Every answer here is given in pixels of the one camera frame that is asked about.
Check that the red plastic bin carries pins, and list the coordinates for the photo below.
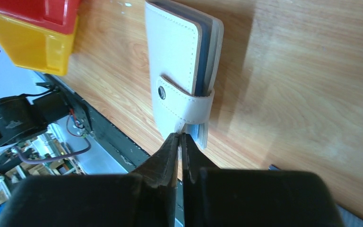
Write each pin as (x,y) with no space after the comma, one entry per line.
(56,15)

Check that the yellow plastic bin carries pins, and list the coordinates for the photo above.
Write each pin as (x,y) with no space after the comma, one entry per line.
(36,48)

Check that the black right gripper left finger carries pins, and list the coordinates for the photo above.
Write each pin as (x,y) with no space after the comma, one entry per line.
(145,197)

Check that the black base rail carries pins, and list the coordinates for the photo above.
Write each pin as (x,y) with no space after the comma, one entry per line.
(117,144)

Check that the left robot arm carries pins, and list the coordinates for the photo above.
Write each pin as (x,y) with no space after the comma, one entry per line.
(25,116)

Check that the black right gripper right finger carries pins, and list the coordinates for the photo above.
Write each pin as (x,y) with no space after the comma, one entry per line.
(218,197)

